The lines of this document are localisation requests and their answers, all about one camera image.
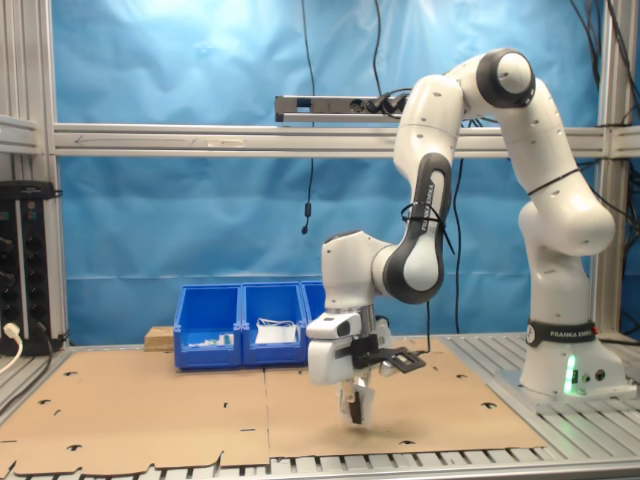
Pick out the black cable with ferrite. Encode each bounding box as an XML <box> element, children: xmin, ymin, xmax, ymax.
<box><xmin>299</xmin><ymin>0</ymin><xmax>317</xmax><ymax>236</ymax></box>

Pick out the short aluminium cross profile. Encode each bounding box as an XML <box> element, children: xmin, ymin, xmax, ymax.
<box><xmin>0</xmin><ymin>114</ymin><xmax>41</xmax><ymax>154</ymax></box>

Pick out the wooden chipboard block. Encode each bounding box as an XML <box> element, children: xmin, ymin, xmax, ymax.
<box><xmin>144</xmin><ymin>325</ymin><xmax>177</xmax><ymax>354</ymax></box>

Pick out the white plug with cable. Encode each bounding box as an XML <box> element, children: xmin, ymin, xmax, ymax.
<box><xmin>0</xmin><ymin>322</ymin><xmax>25</xmax><ymax>376</ymax></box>

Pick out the black plug with cable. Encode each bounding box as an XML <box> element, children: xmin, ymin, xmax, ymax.
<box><xmin>33</xmin><ymin>322</ymin><xmax>56</xmax><ymax>384</ymax></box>

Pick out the black power adapter box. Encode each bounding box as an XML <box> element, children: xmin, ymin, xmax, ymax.
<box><xmin>0</xmin><ymin>180</ymin><xmax>56</xmax><ymax>200</ymax></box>

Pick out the black socket strip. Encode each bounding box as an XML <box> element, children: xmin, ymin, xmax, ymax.
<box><xmin>18</xmin><ymin>198</ymin><xmax>52</xmax><ymax>357</ymax></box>
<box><xmin>0</xmin><ymin>198</ymin><xmax>21</xmax><ymax>354</ymax></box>

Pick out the wide aluminium frame post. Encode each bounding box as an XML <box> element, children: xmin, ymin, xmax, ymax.
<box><xmin>0</xmin><ymin>0</ymin><xmax>70</xmax><ymax>351</ymax></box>

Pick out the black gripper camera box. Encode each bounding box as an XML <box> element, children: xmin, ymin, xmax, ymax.
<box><xmin>335</xmin><ymin>337</ymin><xmax>427</xmax><ymax>375</ymax></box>

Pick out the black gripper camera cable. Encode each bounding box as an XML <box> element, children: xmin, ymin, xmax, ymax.
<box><xmin>399</xmin><ymin>199</ymin><xmax>457</xmax><ymax>357</ymax></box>

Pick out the long black power cable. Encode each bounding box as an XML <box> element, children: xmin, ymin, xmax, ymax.
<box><xmin>452</xmin><ymin>158</ymin><xmax>465</xmax><ymax>335</ymax></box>

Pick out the grey power strip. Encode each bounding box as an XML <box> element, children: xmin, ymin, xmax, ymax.
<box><xmin>274</xmin><ymin>94</ymin><xmax>416</xmax><ymax>125</ymax></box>

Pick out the white face mask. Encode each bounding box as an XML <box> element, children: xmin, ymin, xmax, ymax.
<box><xmin>254</xmin><ymin>318</ymin><xmax>301</xmax><ymax>346</ymax></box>

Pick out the thin black hanging cable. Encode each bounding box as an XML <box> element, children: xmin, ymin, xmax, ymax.
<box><xmin>373</xmin><ymin>0</ymin><xmax>387</xmax><ymax>99</ymax></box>

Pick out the long aluminium cross beam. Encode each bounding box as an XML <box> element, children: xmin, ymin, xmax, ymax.
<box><xmin>52</xmin><ymin>121</ymin><xmax>609</xmax><ymax>160</ymax></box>

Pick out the brown cardboard sheet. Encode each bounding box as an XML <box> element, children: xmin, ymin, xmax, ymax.
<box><xmin>0</xmin><ymin>347</ymin><xmax>274</xmax><ymax>476</ymax></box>
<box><xmin>263</xmin><ymin>337</ymin><xmax>549</xmax><ymax>459</ymax></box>

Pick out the white Fuhrmann gauze packet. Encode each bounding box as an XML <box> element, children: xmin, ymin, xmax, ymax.
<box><xmin>338</xmin><ymin>383</ymin><xmax>377</xmax><ymax>427</ymax></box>

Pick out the blue storage bin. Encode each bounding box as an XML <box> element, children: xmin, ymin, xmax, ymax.
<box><xmin>241</xmin><ymin>282</ymin><xmax>309</xmax><ymax>367</ymax></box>
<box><xmin>300</xmin><ymin>280</ymin><xmax>329</xmax><ymax>334</ymax></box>
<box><xmin>173</xmin><ymin>284</ymin><xmax>245</xmax><ymax>371</ymax></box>

